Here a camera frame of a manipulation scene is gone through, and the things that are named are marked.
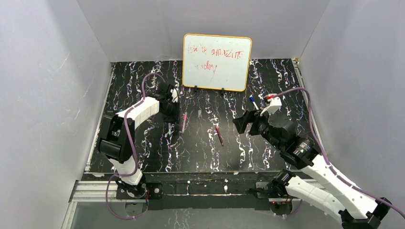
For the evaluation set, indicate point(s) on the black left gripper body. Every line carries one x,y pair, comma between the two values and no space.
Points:
170,113

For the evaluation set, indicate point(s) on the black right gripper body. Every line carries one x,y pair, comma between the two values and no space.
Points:
250,121

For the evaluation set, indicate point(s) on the blue capped pen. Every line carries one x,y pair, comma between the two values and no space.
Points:
253,102

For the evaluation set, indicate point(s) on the dark pink pen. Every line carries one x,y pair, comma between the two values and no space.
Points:
219,135

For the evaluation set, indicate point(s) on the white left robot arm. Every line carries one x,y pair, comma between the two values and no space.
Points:
116,135

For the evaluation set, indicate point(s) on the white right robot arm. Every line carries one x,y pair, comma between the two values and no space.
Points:
340,199

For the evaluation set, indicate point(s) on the yellow framed whiteboard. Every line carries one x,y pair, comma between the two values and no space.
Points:
216,62

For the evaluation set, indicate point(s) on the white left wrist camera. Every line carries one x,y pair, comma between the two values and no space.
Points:
174,95

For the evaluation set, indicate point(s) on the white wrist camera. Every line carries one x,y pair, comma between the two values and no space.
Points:
174,95
274,103

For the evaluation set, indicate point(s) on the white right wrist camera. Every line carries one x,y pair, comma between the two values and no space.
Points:
274,103

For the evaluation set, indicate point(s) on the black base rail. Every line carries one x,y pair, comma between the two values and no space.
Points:
208,190

